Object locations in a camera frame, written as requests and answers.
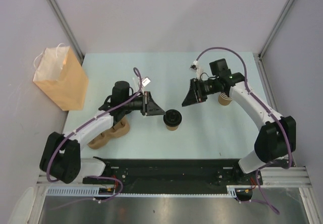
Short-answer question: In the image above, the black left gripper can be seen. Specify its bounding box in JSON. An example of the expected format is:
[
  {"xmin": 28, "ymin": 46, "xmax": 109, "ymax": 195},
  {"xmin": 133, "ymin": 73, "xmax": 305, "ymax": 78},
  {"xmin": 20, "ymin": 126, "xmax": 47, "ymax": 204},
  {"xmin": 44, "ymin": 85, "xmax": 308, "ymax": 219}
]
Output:
[{"xmin": 122, "ymin": 91, "xmax": 165, "ymax": 116}]

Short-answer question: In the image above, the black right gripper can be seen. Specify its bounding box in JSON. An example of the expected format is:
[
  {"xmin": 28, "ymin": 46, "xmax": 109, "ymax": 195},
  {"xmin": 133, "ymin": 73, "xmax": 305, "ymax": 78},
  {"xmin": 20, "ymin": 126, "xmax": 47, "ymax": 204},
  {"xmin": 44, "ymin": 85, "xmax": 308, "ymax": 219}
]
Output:
[{"xmin": 182, "ymin": 77, "xmax": 220, "ymax": 106}]

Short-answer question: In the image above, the black plastic cup lid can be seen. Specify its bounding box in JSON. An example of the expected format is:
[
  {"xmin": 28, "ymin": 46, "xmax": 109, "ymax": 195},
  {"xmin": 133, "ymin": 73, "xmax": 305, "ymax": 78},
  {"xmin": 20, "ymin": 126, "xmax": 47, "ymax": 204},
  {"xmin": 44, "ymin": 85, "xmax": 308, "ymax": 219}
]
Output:
[{"xmin": 163, "ymin": 109, "xmax": 182, "ymax": 127}]

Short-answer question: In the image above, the single brown paper cup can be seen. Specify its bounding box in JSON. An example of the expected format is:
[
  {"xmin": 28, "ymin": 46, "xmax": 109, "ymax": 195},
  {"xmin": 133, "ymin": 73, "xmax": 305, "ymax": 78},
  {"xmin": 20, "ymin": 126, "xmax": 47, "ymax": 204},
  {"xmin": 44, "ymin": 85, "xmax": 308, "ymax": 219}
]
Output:
[{"xmin": 166, "ymin": 124, "xmax": 179, "ymax": 131}]

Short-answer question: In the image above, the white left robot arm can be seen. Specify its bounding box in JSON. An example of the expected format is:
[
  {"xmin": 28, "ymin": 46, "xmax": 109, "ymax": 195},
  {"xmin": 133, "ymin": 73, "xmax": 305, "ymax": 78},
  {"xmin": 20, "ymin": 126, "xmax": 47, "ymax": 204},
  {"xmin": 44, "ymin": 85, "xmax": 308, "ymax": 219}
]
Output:
[{"xmin": 39, "ymin": 81, "xmax": 165, "ymax": 184}]

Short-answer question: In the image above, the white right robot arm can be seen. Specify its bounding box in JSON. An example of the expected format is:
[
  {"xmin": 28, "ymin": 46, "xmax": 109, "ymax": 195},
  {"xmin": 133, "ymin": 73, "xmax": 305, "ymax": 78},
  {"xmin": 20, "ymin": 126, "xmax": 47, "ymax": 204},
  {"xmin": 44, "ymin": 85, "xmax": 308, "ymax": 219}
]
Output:
[{"xmin": 182, "ymin": 59, "xmax": 296, "ymax": 184}]

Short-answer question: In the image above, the stack of brown paper cups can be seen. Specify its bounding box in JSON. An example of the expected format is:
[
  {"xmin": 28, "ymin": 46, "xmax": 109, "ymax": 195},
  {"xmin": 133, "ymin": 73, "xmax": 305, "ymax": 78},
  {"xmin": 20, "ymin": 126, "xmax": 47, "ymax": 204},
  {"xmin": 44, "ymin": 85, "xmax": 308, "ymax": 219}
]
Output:
[{"xmin": 218, "ymin": 92, "xmax": 232, "ymax": 106}]

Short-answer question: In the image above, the brown pulp cup carrier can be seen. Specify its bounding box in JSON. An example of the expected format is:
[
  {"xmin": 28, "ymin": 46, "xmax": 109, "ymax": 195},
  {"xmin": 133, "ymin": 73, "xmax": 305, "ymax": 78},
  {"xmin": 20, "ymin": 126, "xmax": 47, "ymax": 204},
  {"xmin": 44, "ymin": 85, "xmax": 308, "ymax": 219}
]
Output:
[{"xmin": 87, "ymin": 116, "xmax": 130, "ymax": 150}]

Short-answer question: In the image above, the brown paper bag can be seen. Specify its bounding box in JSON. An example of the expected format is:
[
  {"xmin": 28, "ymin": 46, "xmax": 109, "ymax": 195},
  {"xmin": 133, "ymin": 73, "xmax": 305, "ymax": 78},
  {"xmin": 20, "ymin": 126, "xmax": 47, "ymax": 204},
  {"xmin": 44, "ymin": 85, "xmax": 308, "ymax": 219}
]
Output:
[{"xmin": 33, "ymin": 43, "xmax": 89, "ymax": 111}]

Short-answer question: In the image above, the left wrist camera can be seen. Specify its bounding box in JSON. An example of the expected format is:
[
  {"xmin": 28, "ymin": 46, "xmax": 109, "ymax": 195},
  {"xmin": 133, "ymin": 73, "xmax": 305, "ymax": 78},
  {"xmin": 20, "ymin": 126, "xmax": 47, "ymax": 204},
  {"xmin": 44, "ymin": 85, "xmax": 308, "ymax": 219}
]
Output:
[{"xmin": 141, "ymin": 77, "xmax": 151, "ymax": 87}]

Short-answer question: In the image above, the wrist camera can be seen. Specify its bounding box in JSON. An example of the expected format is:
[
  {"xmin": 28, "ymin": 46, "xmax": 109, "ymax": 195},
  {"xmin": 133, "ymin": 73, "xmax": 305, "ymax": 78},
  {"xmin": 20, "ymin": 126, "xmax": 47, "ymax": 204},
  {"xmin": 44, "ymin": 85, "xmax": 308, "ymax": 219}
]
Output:
[
  {"xmin": 141, "ymin": 77, "xmax": 151, "ymax": 87},
  {"xmin": 189, "ymin": 61, "xmax": 204, "ymax": 79}
]

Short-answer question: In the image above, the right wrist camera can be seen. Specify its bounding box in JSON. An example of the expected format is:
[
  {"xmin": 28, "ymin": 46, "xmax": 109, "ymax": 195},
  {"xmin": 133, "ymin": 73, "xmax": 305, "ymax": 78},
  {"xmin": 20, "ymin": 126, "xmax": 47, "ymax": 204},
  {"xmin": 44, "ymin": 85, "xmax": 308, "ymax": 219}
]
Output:
[{"xmin": 189, "ymin": 61, "xmax": 204, "ymax": 79}]

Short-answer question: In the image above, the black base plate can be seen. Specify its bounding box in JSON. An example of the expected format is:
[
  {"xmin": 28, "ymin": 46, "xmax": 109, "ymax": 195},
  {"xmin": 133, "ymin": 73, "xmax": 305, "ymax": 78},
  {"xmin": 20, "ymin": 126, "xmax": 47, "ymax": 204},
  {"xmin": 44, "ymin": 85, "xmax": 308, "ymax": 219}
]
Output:
[{"xmin": 96, "ymin": 157, "xmax": 263, "ymax": 186}]

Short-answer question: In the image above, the white slotted cable duct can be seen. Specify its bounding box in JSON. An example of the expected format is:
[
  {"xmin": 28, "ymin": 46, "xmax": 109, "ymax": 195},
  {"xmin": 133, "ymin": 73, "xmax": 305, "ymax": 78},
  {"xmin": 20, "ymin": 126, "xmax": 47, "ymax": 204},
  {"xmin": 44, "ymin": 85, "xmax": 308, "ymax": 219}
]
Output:
[{"xmin": 46, "ymin": 187, "xmax": 99, "ymax": 196}]

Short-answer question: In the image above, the aluminium frame rail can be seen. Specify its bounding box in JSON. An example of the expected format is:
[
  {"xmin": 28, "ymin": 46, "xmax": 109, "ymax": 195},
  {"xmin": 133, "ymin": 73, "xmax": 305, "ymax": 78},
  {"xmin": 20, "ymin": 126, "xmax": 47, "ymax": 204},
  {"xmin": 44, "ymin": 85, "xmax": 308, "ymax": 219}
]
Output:
[{"xmin": 36, "ymin": 167, "xmax": 312, "ymax": 188}]

